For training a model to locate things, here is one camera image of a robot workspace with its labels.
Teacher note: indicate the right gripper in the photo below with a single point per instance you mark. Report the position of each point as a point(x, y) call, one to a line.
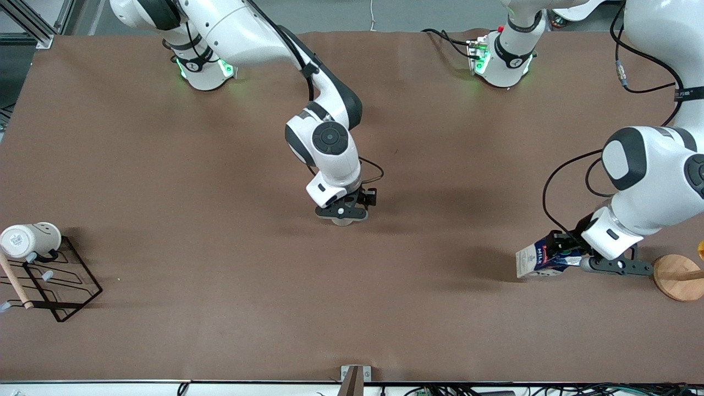
point(367, 197)

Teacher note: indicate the white smiley mug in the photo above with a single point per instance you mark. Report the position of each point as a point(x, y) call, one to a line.
point(28, 240)

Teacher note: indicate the white cart base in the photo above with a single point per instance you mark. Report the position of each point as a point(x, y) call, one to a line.
point(583, 10)

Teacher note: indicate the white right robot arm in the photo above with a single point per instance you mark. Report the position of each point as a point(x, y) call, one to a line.
point(330, 137)

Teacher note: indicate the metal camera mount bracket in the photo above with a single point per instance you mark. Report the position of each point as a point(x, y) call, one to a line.
point(355, 375)

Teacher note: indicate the round wooden stand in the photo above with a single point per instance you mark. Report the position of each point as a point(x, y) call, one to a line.
point(674, 280)

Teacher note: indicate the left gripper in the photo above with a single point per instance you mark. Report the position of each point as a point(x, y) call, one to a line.
point(584, 226)

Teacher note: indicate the grey cup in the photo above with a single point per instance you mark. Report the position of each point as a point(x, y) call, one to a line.
point(344, 222)

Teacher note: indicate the yellow object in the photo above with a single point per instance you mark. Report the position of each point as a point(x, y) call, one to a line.
point(701, 249)

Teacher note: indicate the blue white milk carton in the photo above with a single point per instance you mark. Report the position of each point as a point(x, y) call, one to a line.
point(536, 264)

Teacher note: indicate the aluminium frame post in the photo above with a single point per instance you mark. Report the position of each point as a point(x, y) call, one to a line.
point(34, 25)

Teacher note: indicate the wooden rod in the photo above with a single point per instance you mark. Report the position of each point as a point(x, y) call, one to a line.
point(15, 283)

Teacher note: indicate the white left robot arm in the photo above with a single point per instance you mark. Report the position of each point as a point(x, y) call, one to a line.
point(649, 176)

